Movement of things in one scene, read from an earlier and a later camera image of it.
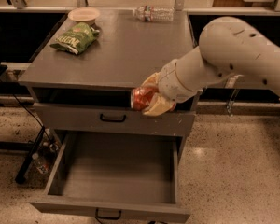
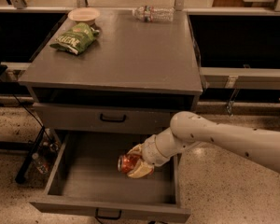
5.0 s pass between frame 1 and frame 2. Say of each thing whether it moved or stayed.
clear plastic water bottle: stayed
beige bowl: stayed
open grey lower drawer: stayed
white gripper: moved
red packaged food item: moved
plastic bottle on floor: stayed
